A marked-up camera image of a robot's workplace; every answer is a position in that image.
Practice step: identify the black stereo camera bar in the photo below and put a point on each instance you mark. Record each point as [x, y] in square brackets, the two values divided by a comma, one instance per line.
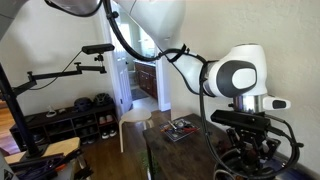
[99, 48]

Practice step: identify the dark shoe shelf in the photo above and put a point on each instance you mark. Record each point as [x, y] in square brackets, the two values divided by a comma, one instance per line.
[89, 125]

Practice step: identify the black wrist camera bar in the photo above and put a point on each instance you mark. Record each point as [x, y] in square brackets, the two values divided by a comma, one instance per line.
[241, 120]

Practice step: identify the black bicycle helmet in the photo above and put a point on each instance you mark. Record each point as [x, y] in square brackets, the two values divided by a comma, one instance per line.
[82, 104]

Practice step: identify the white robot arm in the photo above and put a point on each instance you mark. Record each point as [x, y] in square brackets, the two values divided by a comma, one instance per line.
[240, 75]

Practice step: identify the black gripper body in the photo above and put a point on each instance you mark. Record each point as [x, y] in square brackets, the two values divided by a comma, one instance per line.
[250, 151]

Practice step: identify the wooden folding chair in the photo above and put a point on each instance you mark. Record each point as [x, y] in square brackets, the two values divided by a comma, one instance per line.
[61, 148]

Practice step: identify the square blue-rimmed tray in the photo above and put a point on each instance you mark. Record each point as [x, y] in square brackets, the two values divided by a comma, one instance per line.
[178, 129]

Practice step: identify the white round stool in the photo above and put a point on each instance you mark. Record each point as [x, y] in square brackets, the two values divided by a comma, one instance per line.
[134, 116]

